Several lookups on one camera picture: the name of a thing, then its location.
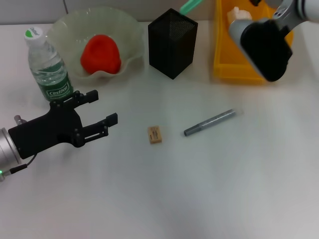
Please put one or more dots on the black mesh pen holder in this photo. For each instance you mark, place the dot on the black mesh pen holder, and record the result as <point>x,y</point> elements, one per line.
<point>172,54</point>

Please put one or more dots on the grey glitter pen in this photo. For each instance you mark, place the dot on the grey glitter pen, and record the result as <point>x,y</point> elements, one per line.
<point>209,122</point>

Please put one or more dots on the green pen white cap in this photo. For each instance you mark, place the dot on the green pen white cap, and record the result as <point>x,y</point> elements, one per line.
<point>189,6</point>

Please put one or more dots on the yellow plastic bin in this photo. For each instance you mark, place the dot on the yellow plastic bin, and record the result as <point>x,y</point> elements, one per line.
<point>224,57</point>

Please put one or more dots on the clear water bottle green label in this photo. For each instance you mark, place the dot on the clear water bottle green label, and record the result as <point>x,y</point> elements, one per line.
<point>47,67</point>

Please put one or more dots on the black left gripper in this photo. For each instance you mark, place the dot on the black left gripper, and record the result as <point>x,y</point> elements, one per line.
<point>49,129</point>

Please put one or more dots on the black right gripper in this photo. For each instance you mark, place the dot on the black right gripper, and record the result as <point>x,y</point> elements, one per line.
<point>254,2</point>

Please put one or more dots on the beige eraser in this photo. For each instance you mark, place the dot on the beige eraser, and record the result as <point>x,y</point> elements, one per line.
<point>155,135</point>

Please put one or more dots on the translucent wavy glass fruit plate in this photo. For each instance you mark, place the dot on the translucent wavy glass fruit plate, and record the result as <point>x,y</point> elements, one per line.
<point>67,30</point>

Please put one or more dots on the white paper ball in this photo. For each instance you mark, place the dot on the white paper ball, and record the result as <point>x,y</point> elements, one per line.
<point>236,13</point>

